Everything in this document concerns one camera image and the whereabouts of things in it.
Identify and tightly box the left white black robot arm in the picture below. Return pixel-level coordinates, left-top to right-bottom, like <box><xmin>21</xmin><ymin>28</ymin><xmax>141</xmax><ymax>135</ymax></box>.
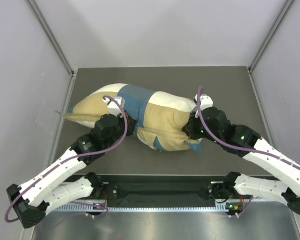
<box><xmin>6</xmin><ymin>113</ymin><xmax>138</xmax><ymax>229</ymax></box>

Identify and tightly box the grey slotted cable duct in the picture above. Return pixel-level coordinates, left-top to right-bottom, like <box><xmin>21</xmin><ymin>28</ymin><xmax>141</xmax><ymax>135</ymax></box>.
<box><xmin>54</xmin><ymin>201</ymin><xmax>243</xmax><ymax>213</ymax></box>

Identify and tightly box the aluminium frame post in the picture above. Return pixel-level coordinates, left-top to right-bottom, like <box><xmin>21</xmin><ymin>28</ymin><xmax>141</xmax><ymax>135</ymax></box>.
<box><xmin>247</xmin><ymin>0</ymin><xmax>296</xmax><ymax>75</ymax></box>
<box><xmin>25</xmin><ymin>0</ymin><xmax>75</xmax><ymax>76</ymax></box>

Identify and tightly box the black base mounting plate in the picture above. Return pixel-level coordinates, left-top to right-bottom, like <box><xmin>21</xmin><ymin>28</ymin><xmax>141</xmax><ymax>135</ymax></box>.
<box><xmin>98</xmin><ymin>175</ymin><xmax>240</xmax><ymax>201</ymax></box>

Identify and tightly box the checkered blue beige white pillowcase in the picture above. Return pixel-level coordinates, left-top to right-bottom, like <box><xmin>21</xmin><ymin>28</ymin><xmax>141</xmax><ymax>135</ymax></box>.
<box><xmin>62</xmin><ymin>83</ymin><xmax>202</xmax><ymax>154</ymax></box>

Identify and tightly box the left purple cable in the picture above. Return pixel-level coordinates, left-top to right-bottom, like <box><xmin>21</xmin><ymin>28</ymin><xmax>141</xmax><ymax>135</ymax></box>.
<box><xmin>5</xmin><ymin>95</ymin><xmax>128</xmax><ymax>223</ymax></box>

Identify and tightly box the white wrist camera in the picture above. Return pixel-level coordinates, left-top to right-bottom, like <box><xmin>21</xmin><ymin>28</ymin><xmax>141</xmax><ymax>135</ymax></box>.
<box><xmin>103</xmin><ymin>96</ymin><xmax>125</xmax><ymax>116</ymax></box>
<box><xmin>194</xmin><ymin>94</ymin><xmax>214</xmax><ymax>111</ymax></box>

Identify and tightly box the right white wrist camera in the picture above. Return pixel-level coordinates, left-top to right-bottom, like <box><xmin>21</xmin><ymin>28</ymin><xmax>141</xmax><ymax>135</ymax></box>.
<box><xmin>194</xmin><ymin>94</ymin><xmax>214</xmax><ymax>111</ymax></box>

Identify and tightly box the right aluminium frame post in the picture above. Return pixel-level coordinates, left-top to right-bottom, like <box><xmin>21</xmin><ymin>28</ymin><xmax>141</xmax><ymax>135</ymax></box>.
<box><xmin>247</xmin><ymin>0</ymin><xmax>296</xmax><ymax>75</ymax></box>

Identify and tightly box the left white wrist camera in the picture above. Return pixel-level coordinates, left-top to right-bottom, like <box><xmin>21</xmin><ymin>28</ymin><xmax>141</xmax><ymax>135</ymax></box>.
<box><xmin>103</xmin><ymin>96</ymin><xmax>125</xmax><ymax>116</ymax></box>

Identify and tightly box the left aluminium frame post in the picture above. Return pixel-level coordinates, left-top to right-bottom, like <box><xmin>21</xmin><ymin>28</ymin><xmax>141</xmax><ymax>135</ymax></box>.
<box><xmin>25</xmin><ymin>0</ymin><xmax>75</xmax><ymax>76</ymax></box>

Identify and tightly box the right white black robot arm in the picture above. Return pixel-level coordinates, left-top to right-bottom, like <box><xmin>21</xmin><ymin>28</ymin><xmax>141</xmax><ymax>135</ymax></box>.
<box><xmin>182</xmin><ymin>107</ymin><xmax>300</xmax><ymax>215</ymax></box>

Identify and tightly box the white pillow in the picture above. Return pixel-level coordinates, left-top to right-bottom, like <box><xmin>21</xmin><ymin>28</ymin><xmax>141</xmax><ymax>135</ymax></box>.
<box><xmin>164</xmin><ymin>96</ymin><xmax>197</xmax><ymax>114</ymax></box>

